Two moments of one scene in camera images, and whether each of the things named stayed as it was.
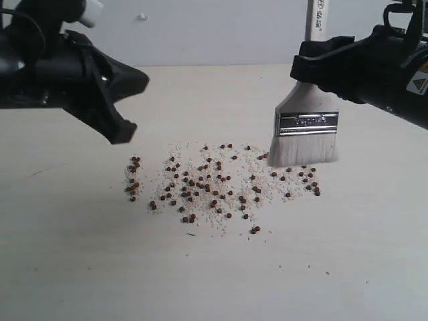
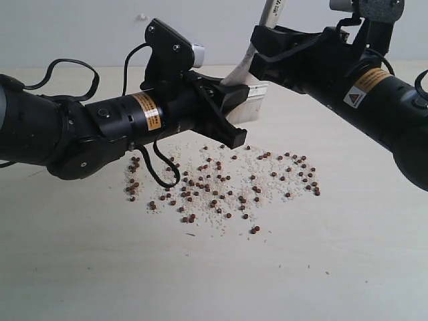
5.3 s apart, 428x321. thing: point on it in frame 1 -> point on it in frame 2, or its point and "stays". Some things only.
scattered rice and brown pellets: x=231 y=182 stays
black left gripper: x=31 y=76 -> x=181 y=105
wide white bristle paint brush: x=307 y=118 -> x=241 y=73
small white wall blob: x=142 y=17 stays
